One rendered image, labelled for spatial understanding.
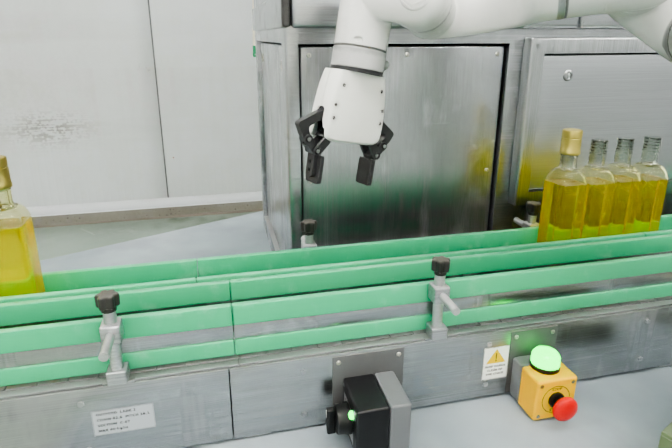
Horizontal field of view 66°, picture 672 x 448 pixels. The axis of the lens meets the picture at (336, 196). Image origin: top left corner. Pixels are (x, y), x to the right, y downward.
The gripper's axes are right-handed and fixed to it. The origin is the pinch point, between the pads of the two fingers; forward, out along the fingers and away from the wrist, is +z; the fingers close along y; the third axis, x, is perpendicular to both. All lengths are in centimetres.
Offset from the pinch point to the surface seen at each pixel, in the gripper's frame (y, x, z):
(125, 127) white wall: -52, -327, 33
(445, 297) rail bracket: -12.2, 13.5, 14.6
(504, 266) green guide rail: -31.8, 9.0, 12.9
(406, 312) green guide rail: -10.8, 7.9, 19.2
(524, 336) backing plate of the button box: -28.9, 17.2, 21.6
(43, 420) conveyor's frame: 35, -9, 36
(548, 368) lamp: -28.4, 22.6, 24.2
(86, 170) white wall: -31, -337, 68
